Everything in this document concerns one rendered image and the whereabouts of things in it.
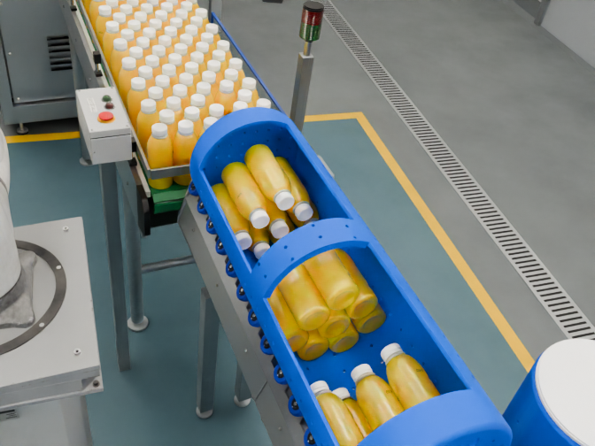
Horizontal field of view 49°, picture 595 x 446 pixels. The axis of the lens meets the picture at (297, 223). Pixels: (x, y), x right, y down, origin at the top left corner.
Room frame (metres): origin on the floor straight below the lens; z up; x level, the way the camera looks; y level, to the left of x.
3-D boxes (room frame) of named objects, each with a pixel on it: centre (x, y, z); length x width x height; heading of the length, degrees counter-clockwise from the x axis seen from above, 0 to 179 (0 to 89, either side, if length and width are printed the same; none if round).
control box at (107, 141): (1.37, 0.54, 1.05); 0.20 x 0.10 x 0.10; 30
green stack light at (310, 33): (1.85, 0.06, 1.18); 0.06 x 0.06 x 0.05
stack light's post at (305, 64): (1.85, 0.06, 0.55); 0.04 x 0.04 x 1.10; 30
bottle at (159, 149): (1.36, 0.39, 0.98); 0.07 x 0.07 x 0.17
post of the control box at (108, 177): (1.37, 0.54, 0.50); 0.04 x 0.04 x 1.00; 30
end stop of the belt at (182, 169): (1.40, 0.22, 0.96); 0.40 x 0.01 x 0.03; 120
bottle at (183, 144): (1.39, 0.33, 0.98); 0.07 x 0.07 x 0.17
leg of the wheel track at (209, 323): (1.24, 0.21, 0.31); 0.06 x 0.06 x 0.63; 30
